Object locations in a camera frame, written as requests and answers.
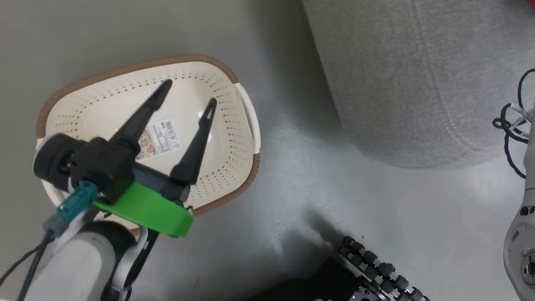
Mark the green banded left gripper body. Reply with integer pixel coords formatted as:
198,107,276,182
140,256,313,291
93,163,194,238

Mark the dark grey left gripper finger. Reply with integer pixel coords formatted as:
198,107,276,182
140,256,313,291
110,79,173,153
169,97,218,187

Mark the cream perforated laundry basket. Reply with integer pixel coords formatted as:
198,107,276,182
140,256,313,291
36,54,262,235

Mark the grey fabric sofa seat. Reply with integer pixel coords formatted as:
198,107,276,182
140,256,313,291
302,0,535,170

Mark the printed barcode label sticker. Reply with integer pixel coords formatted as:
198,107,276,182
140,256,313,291
136,119,181,160

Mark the black cable with teal connector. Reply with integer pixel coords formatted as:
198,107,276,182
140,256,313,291
0,181,99,301

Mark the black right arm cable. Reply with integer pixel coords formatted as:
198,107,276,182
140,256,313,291
492,69,535,179

